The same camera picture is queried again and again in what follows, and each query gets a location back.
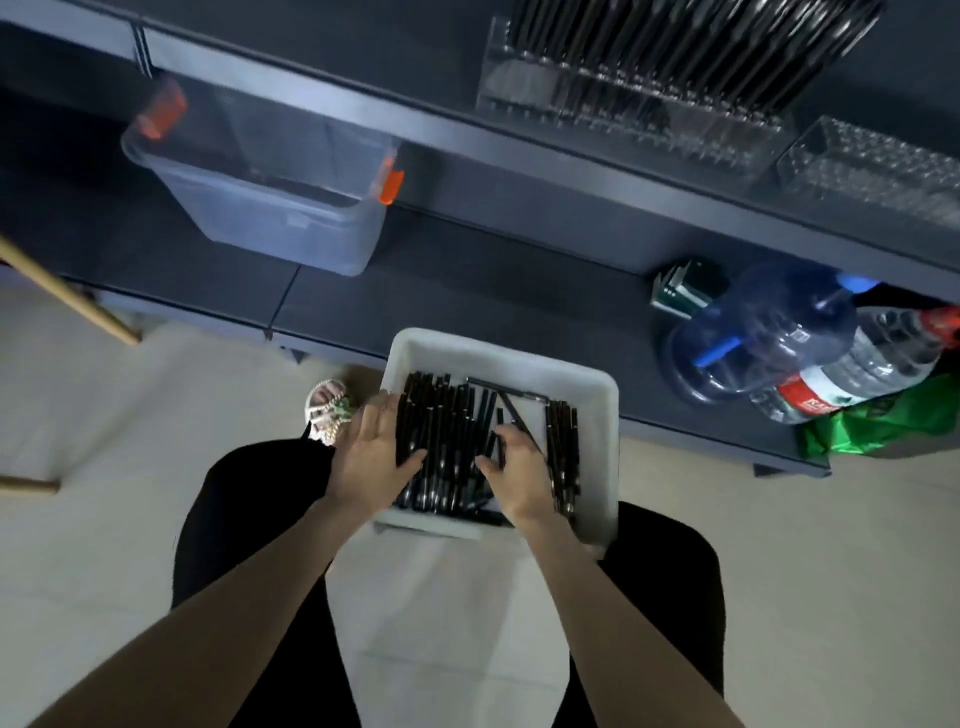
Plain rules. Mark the wooden pole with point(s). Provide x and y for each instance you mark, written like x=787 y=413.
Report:
x=67 y=296

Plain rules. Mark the clear bottle red label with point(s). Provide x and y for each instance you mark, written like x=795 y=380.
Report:
x=870 y=367

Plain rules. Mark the white plastic tray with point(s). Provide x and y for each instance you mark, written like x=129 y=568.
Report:
x=592 y=420

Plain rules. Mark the person's right hand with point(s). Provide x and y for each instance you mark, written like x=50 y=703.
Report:
x=525 y=480

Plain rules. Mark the clear storage box orange latches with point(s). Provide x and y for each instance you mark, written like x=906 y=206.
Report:
x=277 y=187

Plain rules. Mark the white beaded sandal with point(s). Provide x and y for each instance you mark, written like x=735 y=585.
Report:
x=328 y=412

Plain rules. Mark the dark shelf unit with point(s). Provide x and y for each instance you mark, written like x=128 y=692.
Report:
x=487 y=255

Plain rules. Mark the empty clear pen rack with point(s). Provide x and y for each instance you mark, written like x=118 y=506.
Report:
x=877 y=169

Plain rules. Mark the person's right forearm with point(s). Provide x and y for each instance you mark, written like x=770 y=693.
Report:
x=615 y=637

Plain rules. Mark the large blue water jug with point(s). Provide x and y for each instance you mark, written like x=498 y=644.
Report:
x=765 y=330

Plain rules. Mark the row of standing black pens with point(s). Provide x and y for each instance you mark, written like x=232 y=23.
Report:
x=675 y=37

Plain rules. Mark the person's left thumb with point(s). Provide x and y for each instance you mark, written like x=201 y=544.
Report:
x=412 y=460

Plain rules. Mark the black trousers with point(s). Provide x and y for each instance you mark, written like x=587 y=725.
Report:
x=247 y=525

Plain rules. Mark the small green white box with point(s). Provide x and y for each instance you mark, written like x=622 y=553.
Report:
x=679 y=289

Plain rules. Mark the green plastic bag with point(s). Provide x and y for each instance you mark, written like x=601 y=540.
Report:
x=900 y=420

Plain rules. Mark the person's left forearm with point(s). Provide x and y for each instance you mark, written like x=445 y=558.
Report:
x=225 y=622

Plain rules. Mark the person's left hand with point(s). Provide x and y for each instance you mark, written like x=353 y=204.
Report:
x=367 y=469

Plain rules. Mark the pile of black pens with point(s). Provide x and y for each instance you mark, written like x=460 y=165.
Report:
x=450 y=442

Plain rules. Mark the wooden bar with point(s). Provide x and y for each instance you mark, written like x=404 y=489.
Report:
x=26 y=485

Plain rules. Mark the person's right thumb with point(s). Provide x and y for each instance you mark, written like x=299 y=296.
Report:
x=489 y=468

